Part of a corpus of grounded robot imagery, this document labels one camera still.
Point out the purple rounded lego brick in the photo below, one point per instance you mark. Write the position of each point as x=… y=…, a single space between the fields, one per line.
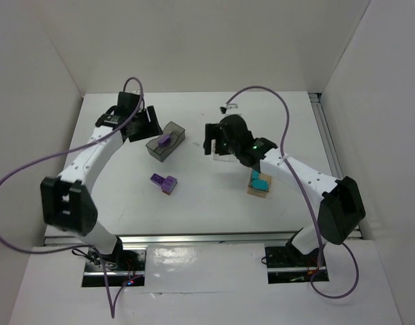
x=168 y=184

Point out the teal rounded lego brick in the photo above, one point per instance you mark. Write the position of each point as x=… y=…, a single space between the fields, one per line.
x=261 y=186

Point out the clear plastic container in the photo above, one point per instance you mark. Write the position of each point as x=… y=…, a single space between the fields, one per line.
x=224 y=158

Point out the thin purple lego plate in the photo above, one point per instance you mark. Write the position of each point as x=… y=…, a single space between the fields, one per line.
x=164 y=141

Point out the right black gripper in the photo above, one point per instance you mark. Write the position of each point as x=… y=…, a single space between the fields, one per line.
x=211 y=137

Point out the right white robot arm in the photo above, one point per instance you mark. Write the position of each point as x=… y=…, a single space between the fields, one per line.
x=311 y=183

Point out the aluminium mounting rail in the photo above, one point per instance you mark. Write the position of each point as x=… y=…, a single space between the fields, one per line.
x=207 y=238

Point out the side aluminium rail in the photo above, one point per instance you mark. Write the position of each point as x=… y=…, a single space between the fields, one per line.
x=335 y=162

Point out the smoky grey plastic container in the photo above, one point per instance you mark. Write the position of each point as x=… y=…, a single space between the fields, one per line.
x=177 y=136

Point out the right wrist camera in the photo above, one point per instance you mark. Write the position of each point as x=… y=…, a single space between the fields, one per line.
x=228 y=106

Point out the amber plastic container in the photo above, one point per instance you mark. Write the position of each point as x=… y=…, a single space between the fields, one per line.
x=256 y=192

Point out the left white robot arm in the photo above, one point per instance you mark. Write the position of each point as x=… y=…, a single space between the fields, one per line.
x=66 y=199

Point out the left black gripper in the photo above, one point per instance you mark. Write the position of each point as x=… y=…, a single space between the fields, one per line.
x=145 y=125

